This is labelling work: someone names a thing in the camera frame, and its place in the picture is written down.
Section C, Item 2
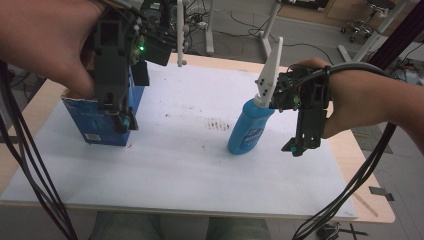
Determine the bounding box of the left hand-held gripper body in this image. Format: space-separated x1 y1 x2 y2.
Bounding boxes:
91 0 188 116

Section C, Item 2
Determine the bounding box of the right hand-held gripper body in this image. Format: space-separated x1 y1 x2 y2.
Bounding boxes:
254 36 332 150

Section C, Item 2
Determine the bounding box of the blue cardboard box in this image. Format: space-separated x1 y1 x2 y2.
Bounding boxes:
60 64 146 147

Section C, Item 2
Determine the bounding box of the blue plastic bottle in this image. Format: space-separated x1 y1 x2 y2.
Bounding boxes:
227 94 276 156

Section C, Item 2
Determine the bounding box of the person's right hand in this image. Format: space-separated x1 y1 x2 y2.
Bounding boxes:
297 57 390 140

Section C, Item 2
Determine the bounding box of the person's left hand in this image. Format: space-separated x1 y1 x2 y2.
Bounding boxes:
0 0 108 100

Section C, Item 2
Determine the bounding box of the green floor mat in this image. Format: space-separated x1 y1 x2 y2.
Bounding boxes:
352 124 394 155

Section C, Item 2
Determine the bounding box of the white foam board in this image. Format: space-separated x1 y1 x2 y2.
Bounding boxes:
0 61 358 220

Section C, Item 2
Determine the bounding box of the grey tape piece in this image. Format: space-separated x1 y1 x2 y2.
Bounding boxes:
368 186 395 202

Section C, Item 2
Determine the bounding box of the white metal stand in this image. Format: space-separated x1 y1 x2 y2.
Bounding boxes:
259 0 285 62
204 0 216 56
337 0 412 63

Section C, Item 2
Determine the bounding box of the office chair base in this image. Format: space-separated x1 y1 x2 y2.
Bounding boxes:
339 0 392 44

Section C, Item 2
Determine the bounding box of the black metal beam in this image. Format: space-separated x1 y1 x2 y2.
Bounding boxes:
367 0 424 72

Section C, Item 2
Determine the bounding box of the black cable bundle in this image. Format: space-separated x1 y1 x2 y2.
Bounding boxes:
0 59 80 240
291 121 398 240

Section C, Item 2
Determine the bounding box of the grey sheathed cable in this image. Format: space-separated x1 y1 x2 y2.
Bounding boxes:
288 61 389 88

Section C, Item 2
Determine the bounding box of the thin black floor cable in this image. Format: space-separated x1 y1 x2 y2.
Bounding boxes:
216 9 335 65

